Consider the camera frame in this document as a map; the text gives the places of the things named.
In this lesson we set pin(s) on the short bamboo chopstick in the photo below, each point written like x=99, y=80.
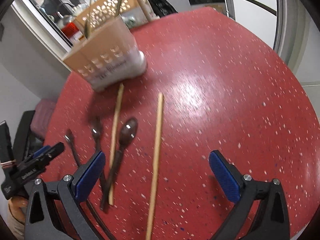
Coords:
x=115, y=123

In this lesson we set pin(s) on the white refrigerator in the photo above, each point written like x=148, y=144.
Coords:
x=258, y=16

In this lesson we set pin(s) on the black bag behind rack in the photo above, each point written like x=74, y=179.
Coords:
x=162, y=8

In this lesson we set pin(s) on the pink plastic stool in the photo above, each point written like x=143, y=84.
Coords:
x=42, y=116

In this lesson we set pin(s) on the beige plastic utensil holder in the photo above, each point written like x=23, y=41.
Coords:
x=108, y=56

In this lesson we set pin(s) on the person's left hand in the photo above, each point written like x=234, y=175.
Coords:
x=16, y=216

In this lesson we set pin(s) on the dark slim spoon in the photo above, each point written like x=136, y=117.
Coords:
x=69, y=137

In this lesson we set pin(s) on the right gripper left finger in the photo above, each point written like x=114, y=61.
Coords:
x=54, y=207

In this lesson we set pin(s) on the red plastic basket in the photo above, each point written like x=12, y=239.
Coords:
x=70, y=29

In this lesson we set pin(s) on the beige flower-pattern storage rack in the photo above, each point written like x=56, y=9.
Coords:
x=134, y=13

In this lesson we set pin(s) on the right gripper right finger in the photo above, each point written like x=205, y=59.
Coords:
x=271, y=220

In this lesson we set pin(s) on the long bamboo chopstick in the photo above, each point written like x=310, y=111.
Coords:
x=155, y=166

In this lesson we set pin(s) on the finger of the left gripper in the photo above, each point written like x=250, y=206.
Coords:
x=37, y=163

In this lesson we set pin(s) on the cardboard box on floor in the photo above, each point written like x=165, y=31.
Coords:
x=219, y=8

